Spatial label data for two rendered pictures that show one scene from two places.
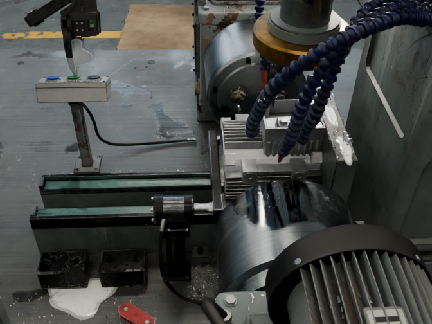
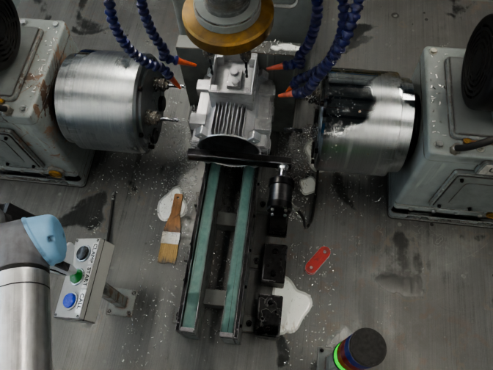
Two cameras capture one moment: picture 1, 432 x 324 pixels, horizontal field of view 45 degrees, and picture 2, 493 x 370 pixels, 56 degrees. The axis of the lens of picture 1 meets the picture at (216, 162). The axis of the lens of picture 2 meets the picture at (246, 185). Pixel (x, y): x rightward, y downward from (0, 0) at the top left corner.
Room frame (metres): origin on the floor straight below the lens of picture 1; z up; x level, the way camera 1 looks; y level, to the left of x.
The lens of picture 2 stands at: (0.69, 0.52, 2.00)
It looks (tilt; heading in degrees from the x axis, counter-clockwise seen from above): 65 degrees down; 285
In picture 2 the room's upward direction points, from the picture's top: 5 degrees counter-clockwise
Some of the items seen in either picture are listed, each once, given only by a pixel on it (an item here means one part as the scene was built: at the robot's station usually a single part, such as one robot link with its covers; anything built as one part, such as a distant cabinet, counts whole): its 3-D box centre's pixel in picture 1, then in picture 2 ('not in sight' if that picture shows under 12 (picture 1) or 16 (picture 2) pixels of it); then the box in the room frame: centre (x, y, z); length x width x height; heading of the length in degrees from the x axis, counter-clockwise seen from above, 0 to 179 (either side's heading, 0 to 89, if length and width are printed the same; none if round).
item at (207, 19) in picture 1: (242, 40); (16, 104); (1.47, -0.07, 0.99); 0.35 x 0.31 x 0.37; 4
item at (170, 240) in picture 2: not in sight; (172, 227); (1.01, 0.13, 0.80); 0.21 x 0.05 x 0.01; 94
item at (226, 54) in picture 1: (251, 67); (96, 100); (1.23, -0.09, 1.04); 0.37 x 0.25 x 0.25; 4
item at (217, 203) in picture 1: (214, 171); (239, 158); (0.84, 0.00, 1.01); 0.26 x 0.04 x 0.03; 4
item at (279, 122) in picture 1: (289, 127); (234, 81); (0.87, -0.15, 1.11); 0.12 x 0.11 x 0.07; 94
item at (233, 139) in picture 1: (267, 161); (234, 117); (0.87, -0.11, 1.02); 0.20 x 0.19 x 0.19; 94
